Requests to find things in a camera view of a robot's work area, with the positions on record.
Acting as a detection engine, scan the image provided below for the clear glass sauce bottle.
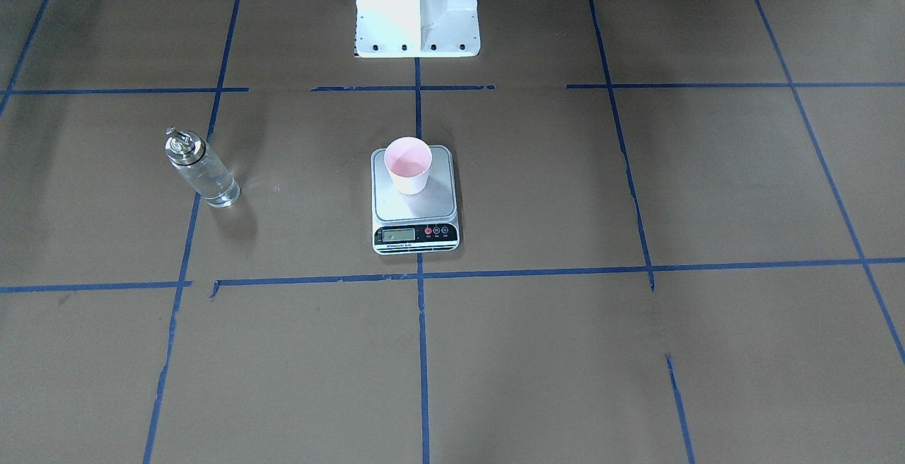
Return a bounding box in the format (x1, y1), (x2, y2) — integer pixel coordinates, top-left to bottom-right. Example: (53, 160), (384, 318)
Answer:
(164, 127), (240, 207)

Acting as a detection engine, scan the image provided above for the white digital kitchen scale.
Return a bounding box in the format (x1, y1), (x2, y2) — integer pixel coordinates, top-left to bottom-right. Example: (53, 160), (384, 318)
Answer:
(370, 145), (461, 255)

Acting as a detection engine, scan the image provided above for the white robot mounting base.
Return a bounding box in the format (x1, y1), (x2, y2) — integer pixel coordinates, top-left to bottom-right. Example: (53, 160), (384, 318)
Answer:
(354, 0), (481, 59)

